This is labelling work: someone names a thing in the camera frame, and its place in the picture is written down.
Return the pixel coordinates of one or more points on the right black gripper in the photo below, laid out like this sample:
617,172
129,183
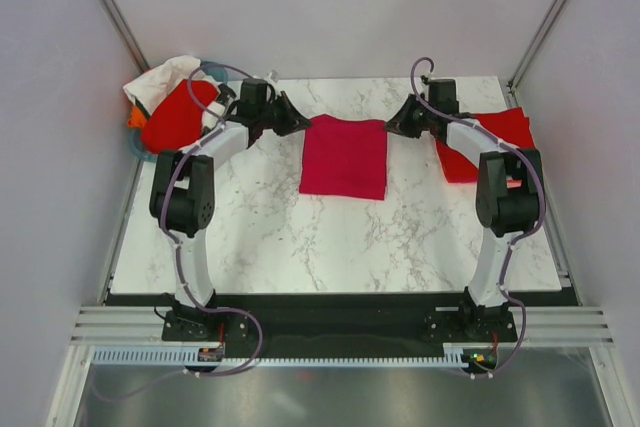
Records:
401,124

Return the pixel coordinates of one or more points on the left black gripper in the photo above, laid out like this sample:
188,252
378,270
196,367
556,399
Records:
296,123

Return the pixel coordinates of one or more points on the magenta t shirt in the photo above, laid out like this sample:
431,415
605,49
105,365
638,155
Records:
345,158

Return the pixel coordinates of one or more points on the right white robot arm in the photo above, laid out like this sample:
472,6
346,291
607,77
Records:
510,201

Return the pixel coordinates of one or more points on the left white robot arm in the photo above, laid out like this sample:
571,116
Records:
182,197

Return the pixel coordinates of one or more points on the black white garment in basket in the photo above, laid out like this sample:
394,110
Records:
218,108

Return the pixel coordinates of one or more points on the folded red t shirt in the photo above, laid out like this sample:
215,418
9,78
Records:
511,125

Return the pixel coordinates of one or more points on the red t shirt in basket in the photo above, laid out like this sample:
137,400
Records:
176,122

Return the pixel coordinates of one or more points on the folded orange t shirt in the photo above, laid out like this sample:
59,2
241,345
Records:
515,183

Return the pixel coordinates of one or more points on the white t shirt in basket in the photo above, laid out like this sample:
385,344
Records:
152,87

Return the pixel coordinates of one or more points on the orange garment in basket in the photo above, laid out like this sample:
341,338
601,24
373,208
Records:
137,117

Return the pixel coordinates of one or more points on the teal laundry basket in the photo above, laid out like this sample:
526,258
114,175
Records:
202,86

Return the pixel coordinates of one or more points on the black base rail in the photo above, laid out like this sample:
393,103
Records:
342,325

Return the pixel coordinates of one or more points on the right aluminium frame post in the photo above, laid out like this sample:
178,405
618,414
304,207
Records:
543,31

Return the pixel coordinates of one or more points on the aluminium frame post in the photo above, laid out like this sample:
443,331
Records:
543,31
125,33

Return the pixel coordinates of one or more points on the left aluminium frame post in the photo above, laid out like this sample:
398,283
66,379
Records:
125,33

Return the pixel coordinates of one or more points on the white slotted cable duct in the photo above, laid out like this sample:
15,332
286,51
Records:
199,357

